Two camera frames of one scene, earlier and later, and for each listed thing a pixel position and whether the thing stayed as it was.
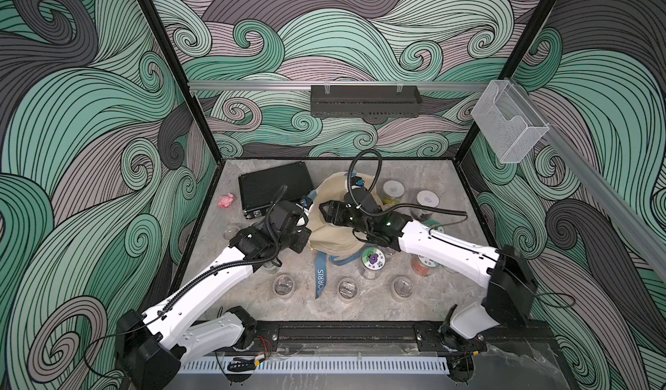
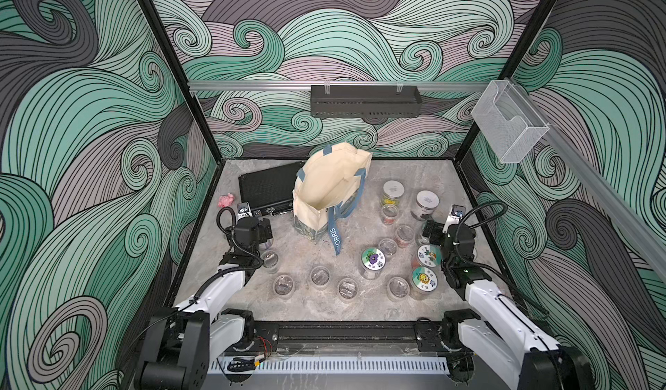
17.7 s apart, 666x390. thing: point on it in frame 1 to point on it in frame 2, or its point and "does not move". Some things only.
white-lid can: [393, 191] does not move
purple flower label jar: [373, 261] does not move
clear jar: [348, 289] does not move
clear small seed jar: [401, 289] does not move
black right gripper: [341, 207] to [436, 229]
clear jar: [283, 285] does not move
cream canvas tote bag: [328, 237] to [328, 184]
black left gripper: [301, 237] to [263, 230]
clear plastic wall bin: [507, 122] does not move
